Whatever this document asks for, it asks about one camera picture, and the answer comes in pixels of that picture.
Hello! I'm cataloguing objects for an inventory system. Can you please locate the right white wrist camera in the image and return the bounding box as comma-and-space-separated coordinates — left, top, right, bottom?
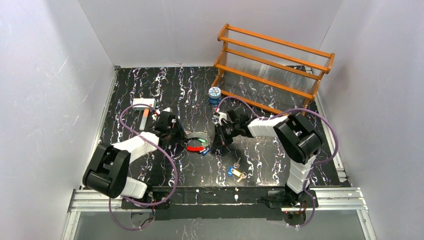
213, 107, 229, 126

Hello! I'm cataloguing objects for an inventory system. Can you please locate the blue jar with patterned lid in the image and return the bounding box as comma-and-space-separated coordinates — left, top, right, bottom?
208, 86, 222, 106

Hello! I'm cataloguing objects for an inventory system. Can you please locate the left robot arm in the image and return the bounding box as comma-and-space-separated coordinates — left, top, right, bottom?
82, 111, 188, 199

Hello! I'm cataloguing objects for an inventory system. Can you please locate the white orange marker pen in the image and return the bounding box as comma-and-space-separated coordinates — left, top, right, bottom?
139, 108, 150, 131

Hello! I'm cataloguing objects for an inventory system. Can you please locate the white box with red logo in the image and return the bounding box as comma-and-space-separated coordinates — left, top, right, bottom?
131, 98, 157, 111

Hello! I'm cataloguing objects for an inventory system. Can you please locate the green key tag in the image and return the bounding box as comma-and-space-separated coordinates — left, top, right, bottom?
197, 138, 208, 144

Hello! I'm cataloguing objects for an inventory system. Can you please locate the aluminium rail frame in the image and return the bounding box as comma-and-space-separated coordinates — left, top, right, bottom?
62, 186, 377, 240

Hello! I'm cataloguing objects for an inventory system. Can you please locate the orange wooden shelf rack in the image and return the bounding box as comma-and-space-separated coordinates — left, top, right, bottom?
211, 23, 336, 114

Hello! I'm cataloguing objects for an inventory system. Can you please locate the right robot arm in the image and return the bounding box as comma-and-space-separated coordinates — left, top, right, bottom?
211, 107, 323, 202

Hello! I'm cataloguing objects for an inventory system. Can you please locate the silver loose key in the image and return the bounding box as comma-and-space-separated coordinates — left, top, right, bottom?
233, 157, 241, 169

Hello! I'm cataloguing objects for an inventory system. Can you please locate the blue key tag on ring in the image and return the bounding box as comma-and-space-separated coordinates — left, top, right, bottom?
200, 147, 211, 156

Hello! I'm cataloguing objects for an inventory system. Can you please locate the metal key organizer red handle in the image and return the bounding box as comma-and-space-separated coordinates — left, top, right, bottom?
184, 132, 211, 154

